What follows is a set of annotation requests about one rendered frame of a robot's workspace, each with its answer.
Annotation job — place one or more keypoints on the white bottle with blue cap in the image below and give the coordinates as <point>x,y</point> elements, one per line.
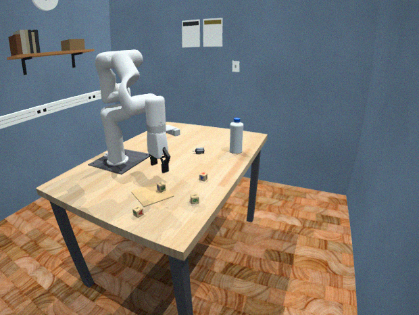
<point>236,136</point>

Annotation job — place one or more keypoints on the tan square mat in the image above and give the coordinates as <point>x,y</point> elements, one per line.
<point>149,195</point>

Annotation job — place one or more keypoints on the small cream letter block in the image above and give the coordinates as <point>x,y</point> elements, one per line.
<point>161,186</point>
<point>137,211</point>
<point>194,198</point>

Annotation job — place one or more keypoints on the small wooden letter block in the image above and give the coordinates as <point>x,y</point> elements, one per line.
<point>203,176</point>

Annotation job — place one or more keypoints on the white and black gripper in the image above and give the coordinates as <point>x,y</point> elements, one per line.
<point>157,145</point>

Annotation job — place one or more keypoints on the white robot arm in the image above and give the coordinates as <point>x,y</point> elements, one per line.
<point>125,64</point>

